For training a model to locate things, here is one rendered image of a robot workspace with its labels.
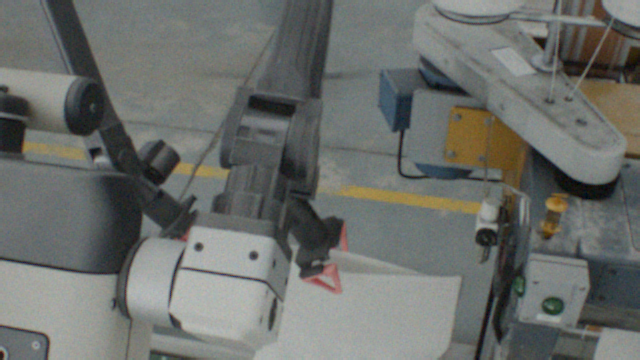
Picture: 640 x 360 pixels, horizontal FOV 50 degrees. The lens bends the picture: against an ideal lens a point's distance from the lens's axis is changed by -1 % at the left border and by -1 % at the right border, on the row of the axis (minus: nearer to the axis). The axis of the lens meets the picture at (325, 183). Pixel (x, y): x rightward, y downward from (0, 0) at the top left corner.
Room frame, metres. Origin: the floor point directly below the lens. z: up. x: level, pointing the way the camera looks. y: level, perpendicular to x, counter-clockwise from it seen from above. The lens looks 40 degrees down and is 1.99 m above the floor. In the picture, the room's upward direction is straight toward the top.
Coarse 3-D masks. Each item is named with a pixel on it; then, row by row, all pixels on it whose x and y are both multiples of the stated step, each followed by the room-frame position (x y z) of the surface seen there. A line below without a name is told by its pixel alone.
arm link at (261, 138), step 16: (256, 112) 0.65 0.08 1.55; (272, 112) 0.65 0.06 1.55; (240, 128) 0.63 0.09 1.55; (256, 128) 0.63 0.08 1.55; (272, 128) 0.63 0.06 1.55; (288, 128) 0.63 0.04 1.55; (240, 144) 0.60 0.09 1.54; (256, 144) 0.60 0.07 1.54; (272, 144) 0.60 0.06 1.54; (240, 160) 0.59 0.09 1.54; (256, 160) 0.59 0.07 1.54; (272, 160) 0.59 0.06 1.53
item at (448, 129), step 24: (432, 96) 1.07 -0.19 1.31; (456, 96) 1.06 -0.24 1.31; (432, 120) 1.07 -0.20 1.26; (456, 120) 1.04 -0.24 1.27; (480, 120) 1.04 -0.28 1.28; (432, 144) 1.06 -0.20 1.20; (456, 144) 1.05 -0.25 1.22; (480, 144) 1.04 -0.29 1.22; (504, 144) 1.03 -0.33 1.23; (480, 168) 1.04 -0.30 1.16; (504, 168) 1.03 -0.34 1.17
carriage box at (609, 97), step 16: (576, 80) 1.08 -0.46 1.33; (592, 80) 1.09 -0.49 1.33; (608, 80) 1.09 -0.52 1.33; (624, 80) 1.14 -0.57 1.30; (592, 96) 1.03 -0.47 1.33; (608, 96) 1.03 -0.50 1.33; (624, 96) 1.03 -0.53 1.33; (608, 112) 0.98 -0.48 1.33; (624, 112) 0.98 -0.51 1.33; (624, 128) 0.93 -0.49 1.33; (512, 176) 1.03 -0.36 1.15; (512, 192) 0.94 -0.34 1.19
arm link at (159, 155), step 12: (144, 144) 1.04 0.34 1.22; (156, 144) 1.03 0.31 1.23; (120, 156) 0.94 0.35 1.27; (132, 156) 0.96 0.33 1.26; (144, 156) 0.99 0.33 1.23; (156, 156) 1.01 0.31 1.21; (168, 156) 1.02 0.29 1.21; (132, 168) 0.94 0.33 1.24; (144, 168) 0.96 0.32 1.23; (156, 168) 0.99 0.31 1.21; (168, 168) 1.00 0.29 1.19; (132, 180) 0.93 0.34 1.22
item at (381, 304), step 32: (352, 256) 0.90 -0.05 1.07; (288, 288) 0.88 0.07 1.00; (320, 288) 0.86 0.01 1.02; (352, 288) 0.85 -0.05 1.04; (384, 288) 0.84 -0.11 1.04; (416, 288) 0.84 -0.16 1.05; (448, 288) 0.84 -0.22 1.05; (288, 320) 0.88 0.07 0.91; (320, 320) 0.86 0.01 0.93; (352, 320) 0.85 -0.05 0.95; (384, 320) 0.84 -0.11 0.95; (416, 320) 0.84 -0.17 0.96; (448, 320) 0.84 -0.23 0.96; (256, 352) 0.87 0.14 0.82; (288, 352) 0.85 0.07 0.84; (320, 352) 0.84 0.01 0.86; (352, 352) 0.83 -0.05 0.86; (384, 352) 0.83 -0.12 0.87; (416, 352) 0.83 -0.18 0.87
